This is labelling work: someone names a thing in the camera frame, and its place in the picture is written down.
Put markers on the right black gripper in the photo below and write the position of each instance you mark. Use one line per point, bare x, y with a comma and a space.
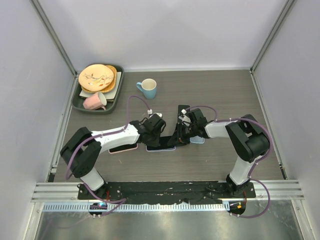
178, 138

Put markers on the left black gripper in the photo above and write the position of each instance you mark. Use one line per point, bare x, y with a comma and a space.
156, 142

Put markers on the blue phone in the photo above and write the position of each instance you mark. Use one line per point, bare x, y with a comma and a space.
163, 142

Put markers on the lilac phone case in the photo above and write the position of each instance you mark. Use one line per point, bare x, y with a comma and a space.
159, 149

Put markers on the pink phone case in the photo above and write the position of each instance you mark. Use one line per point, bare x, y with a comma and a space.
122, 149

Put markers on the light blue phone case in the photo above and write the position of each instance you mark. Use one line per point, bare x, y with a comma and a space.
197, 140

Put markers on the dark green phone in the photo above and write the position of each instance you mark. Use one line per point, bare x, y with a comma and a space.
123, 148

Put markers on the silver phone black screen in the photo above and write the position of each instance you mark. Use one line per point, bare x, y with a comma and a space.
180, 107

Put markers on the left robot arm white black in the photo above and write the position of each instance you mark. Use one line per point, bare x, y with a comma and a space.
81, 152

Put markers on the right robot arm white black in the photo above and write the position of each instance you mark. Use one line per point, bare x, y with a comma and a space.
250, 139

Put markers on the blue ceramic mug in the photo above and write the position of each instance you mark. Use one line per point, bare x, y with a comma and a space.
148, 87

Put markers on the white square plate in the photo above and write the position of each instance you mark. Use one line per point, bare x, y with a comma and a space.
109, 92

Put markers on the orange rimmed plate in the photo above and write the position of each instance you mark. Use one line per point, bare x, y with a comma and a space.
111, 82

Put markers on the pink cup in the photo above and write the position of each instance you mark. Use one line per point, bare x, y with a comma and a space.
96, 101

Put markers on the floral cream plate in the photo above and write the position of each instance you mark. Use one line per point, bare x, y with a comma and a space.
96, 77

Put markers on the dark green tray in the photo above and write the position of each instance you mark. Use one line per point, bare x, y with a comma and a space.
77, 100

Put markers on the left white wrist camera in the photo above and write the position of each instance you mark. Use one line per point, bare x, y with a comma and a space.
151, 113

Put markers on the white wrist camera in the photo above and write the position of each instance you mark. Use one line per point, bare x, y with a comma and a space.
151, 113
185, 120

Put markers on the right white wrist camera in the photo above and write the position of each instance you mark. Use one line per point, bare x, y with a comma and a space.
185, 120

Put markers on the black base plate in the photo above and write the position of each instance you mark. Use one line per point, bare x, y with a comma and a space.
166, 192

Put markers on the white slotted cable duct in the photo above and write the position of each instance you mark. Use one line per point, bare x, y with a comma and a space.
96, 207

